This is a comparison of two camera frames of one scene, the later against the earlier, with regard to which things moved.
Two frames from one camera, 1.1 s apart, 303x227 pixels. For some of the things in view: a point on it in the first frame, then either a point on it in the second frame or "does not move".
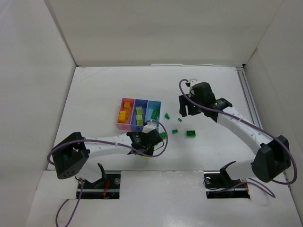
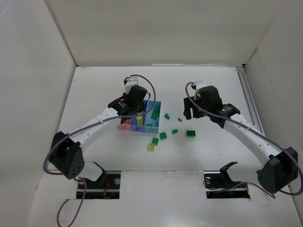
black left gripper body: (154, 137) to (132, 111)
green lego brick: (191, 134) does not move
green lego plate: (155, 114) does not move
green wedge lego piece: (166, 115) does not move
